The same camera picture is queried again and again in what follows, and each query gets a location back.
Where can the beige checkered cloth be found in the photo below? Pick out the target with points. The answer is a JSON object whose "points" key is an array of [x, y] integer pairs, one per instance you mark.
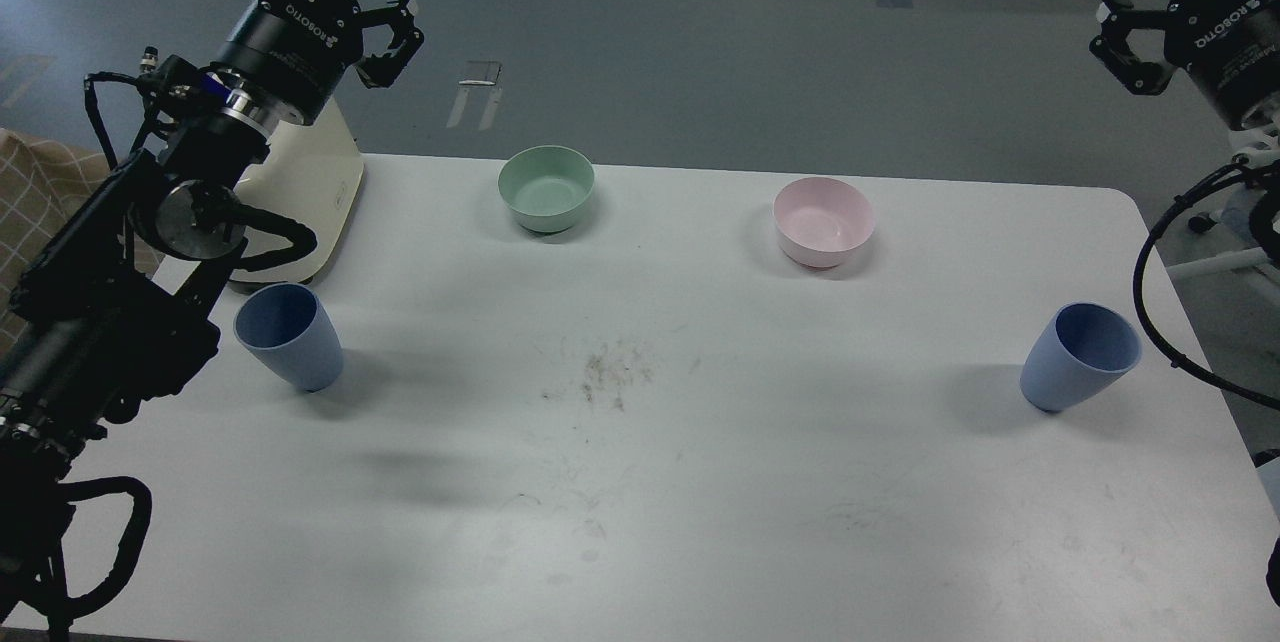
{"points": [[43, 183]]}

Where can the white chair base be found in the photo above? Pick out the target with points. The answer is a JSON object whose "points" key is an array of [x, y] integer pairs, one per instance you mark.
{"points": [[1229, 227]]}

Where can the black Robotiq gripper image-left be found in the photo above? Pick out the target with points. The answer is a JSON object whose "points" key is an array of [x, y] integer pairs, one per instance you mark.
{"points": [[296, 51]]}

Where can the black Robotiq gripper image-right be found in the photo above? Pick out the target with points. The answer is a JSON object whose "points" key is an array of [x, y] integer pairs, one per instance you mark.
{"points": [[1228, 48]]}

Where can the blue cup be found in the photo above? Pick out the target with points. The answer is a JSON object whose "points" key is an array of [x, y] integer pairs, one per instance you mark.
{"points": [[1083, 349], [287, 329]]}

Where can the pink bowl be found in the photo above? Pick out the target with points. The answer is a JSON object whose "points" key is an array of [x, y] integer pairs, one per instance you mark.
{"points": [[821, 222]]}

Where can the cream toaster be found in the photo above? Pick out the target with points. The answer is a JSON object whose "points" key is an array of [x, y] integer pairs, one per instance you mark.
{"points": [[312, 175]]}

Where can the green bowl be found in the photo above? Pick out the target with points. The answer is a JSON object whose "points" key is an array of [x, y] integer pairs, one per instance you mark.
{"points": [[547, 189]]}

